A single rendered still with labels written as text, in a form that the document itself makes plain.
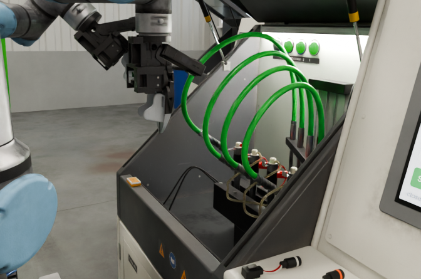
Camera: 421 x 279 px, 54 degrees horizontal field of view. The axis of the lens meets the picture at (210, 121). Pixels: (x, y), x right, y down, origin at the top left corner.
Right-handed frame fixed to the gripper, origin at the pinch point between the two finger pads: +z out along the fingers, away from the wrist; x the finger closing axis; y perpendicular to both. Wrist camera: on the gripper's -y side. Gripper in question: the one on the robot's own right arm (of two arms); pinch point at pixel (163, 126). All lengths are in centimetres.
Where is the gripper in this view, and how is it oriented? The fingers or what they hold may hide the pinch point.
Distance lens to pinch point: 92.3
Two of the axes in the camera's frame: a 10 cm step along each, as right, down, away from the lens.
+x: 4.8, 2.2, -8.5
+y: -8.7, 1.0, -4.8
